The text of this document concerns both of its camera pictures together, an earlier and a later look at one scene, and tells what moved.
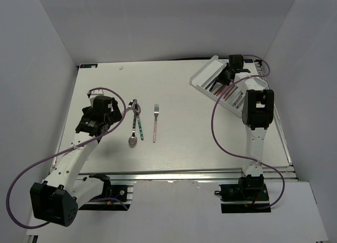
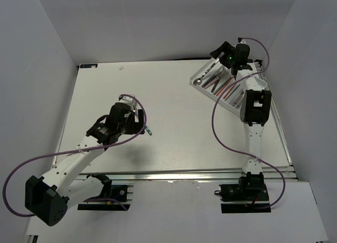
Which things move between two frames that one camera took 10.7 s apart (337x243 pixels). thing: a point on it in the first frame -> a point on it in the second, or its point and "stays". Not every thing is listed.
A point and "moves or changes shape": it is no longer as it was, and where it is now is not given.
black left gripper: [115, 115] -> [136, 126]
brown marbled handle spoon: [132, 140] moves or changes shape
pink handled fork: [156, 111] -> [226, 71]
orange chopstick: [220, 90] stays
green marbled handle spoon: [137, 110] moves or changes shape
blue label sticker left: [88, 65] stays
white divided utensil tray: [208, 80] stays
